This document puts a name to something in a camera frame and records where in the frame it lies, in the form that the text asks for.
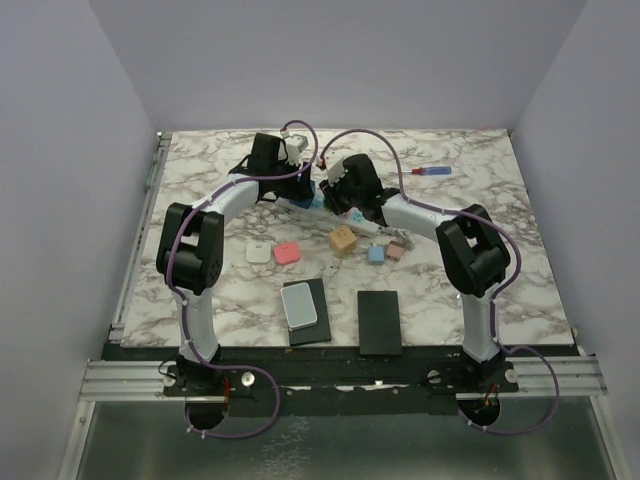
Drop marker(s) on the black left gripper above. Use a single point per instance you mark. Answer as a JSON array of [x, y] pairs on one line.
[[297, 189]]

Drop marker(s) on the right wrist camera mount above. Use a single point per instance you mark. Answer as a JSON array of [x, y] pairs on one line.
[[334, 173]]

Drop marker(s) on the dusty pink USB charger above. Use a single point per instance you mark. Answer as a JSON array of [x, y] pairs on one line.
[[395, 251]]

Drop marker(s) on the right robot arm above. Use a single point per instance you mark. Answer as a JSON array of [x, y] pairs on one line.
[[474, 256]]

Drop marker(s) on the grey white power bank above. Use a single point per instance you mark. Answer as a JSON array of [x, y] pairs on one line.
[[299, 307]]

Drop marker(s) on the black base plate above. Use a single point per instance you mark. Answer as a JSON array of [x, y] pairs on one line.
[[312, 381]]

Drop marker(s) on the pink plug adapter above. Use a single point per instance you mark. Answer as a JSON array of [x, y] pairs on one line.
[[287, 253]]

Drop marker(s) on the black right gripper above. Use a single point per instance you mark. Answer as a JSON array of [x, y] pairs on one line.
[[330, 196]]

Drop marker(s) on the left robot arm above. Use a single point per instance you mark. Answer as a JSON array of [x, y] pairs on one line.
[[191, 248]]

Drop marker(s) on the blue red screwdriver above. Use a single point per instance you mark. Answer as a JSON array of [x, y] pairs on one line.
[[430, 171]]

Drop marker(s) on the white power strip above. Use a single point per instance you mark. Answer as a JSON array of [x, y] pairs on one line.
[[316, 209]]

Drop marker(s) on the black slab under power bank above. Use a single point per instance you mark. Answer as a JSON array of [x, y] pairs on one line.
[[321, 332]]

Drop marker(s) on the aluminium table edge rail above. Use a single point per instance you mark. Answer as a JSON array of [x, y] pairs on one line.
[[151, 188]]

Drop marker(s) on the beige cube socket adapter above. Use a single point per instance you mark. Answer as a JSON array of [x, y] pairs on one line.
[[342, 241]]

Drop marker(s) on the light blue USB charger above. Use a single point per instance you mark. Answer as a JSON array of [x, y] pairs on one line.
[[376, 254]]

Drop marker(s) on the white folding plug adapter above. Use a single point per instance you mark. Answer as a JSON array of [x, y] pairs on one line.
[[258, 253]]

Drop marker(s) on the black rectangular slab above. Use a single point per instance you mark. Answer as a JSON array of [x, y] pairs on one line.
[[379, 329]]

